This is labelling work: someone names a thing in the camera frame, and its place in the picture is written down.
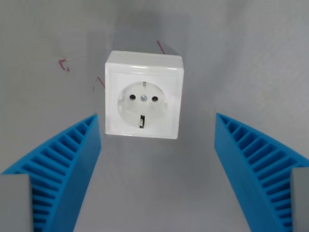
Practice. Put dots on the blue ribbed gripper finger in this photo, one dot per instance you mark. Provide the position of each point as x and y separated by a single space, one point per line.
241 157
72 157

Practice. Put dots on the white wall socket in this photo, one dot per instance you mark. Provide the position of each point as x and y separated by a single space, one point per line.
166 79

